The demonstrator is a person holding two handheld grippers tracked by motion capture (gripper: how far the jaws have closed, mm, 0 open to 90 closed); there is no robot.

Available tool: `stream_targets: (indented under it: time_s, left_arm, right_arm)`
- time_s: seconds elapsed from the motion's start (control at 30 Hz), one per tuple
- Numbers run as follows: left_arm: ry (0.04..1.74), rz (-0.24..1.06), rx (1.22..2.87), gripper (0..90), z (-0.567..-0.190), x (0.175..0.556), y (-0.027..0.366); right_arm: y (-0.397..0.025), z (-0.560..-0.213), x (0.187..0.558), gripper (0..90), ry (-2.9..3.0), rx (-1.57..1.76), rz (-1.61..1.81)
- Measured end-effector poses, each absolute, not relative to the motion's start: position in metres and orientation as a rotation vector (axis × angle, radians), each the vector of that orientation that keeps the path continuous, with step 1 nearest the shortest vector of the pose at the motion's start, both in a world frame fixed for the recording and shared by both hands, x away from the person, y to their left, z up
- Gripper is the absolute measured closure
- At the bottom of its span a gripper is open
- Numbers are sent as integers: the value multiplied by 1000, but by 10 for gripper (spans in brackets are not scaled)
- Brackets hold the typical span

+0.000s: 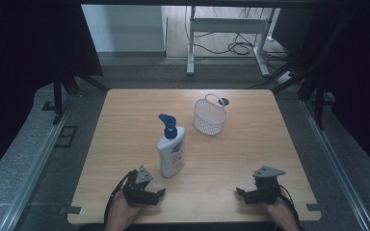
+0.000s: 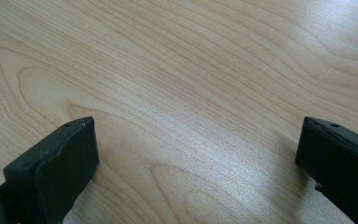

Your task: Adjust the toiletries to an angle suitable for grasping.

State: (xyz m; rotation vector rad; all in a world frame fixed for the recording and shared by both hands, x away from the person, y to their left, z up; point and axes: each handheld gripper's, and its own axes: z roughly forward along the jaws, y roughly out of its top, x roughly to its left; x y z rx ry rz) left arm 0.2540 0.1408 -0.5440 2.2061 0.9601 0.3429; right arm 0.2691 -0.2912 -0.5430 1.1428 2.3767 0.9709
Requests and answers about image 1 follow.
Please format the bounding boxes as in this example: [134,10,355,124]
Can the person's right hand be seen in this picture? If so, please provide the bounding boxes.
[261,192,299,231]

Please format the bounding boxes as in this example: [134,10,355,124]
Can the aluminium floor rail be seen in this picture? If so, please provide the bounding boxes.
[0,95,76,231]
[300,99,370,231]

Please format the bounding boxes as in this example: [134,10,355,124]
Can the white metal desk frame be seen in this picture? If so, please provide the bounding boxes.
[186,5,280,78]

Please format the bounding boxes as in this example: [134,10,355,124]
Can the white plastic mesh basket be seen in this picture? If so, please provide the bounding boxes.
[193,92,228,137]

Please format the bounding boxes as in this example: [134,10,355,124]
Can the dark curtain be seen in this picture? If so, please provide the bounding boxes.
[0,0,104,186]
[271,0,370,182]

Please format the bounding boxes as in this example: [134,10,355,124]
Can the black floor cables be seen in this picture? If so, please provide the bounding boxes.
[186,6,291,70]

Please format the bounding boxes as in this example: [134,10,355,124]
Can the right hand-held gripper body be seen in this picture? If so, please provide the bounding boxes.
[248,165,287,206]

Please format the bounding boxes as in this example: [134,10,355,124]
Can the black metal stand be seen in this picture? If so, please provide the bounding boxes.
[246,9,338,131]
[51,74,111,126]

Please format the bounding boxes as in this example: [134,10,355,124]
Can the white pump bottle blue cap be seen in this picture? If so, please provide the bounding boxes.
[156,114,187,178]

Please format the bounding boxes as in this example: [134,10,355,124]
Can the white power strip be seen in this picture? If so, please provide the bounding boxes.
[276,70,295,85]

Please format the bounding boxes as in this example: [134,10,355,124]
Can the black rectangular floor frame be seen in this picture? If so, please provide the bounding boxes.
[54,125,79,149]

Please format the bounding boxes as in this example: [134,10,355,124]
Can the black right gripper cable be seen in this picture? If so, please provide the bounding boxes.
[277,184,301,227]

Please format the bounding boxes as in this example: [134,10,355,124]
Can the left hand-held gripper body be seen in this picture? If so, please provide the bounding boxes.
[122,165,155,207]

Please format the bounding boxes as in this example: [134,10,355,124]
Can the person's left hand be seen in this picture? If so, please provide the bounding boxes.
[105,191,144,231]

